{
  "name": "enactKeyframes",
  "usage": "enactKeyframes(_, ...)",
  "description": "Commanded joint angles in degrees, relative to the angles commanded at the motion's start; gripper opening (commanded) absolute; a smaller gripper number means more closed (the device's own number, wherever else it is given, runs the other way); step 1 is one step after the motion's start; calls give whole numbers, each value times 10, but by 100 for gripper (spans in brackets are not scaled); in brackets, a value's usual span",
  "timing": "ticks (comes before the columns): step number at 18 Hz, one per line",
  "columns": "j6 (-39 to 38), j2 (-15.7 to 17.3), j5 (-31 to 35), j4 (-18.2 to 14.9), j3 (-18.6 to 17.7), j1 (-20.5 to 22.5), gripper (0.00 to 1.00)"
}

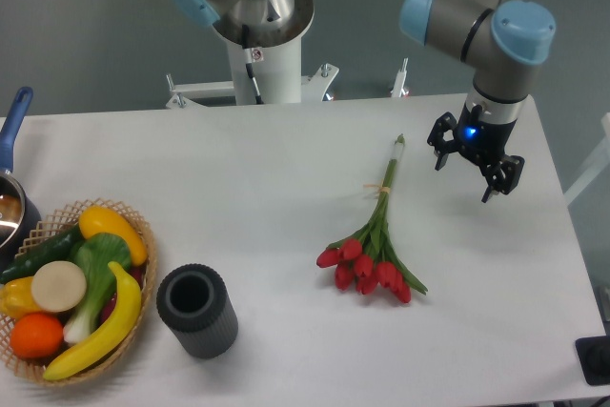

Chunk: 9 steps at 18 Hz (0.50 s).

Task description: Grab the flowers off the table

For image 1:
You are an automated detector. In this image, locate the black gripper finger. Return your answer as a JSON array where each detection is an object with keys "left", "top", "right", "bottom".
[
  {"left": 481, "top": 155, "right": 525, "bottom": 203},
  {"left": 427, "top": 112, "right": 458, "bottom": 171}
]

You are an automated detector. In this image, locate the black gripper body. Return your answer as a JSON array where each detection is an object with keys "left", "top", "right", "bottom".
[{"left": 453, "top": 95, "right": 518, "bottom": 168}]

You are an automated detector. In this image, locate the red tulip bouquet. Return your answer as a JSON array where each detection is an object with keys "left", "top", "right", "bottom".
[{"left": 315, "top": 134, "right": 428, "bottom": 304}]

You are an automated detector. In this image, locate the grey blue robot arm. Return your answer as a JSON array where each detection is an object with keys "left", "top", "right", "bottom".
[{"left": 173, "top": 0, "right": 556, "bottom": 196}]

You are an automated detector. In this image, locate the black device at edge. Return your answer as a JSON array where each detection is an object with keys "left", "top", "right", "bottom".
[{"left": 575, "top": 336, "right": 610, "bottom": 386}]

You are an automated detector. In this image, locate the dark grey ribbed vase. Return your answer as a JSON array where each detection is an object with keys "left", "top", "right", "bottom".
[{"left": 156, "top": 263, "right": 239, "bottom": 359}]

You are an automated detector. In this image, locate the red fruit in basket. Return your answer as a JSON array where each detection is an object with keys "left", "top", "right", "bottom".
[{"left": 98, "top": 266, "right": 145, "bottom": 325}]

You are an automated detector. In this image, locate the yellow banana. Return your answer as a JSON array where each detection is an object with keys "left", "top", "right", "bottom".
[{"left": 43, "top": 261, "right": 142, "bottom": 381}]

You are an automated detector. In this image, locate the green bok choy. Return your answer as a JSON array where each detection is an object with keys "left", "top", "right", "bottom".
[{"left": 64, "top": 233, "right": 132, "bottom": 346}]

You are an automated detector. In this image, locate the woven wicker basket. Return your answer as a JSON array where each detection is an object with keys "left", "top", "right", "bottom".
[{"left": 1, "top": 198, "right": 157, "bottom": 387}]

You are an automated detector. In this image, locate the green cucumber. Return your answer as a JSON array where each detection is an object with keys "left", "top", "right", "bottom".
[{"left": 1, "top": 225, "right": 84, "bottom": 285}]

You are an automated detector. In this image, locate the beige round disc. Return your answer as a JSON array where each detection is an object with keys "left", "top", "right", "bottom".
[{"left": 30, "top": 261, "right": 87, "bottom": 313}]

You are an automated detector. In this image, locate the orange fruit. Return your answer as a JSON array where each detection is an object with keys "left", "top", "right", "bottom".
[{"left": 10, "top": 313, "right": 63, "bottom": 359}]

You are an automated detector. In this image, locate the yellow bell pepper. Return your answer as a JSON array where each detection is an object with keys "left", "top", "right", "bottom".
[{"left": 1, "top": 276, "right": 43, "bottom": 319}]

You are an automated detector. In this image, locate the white frame at right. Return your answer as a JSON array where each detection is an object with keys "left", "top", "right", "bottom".
[{"left": 564, "top": 112, "right": 609, "bottom": 206}]

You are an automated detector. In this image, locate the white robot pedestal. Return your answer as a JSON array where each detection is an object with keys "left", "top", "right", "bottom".
[{"left": 164, "top": 0, "right": 411, "bottom": 111}]

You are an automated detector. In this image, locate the black cable on pedestal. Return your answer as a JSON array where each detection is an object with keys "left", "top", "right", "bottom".
[{"left": 240, "top": 24, "right": 264, "bottom": 106}]

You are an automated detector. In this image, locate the blue handled saucepan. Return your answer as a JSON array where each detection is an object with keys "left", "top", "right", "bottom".
[{"left": 1, "top": 87, "right": 41, "bottom": 270}]

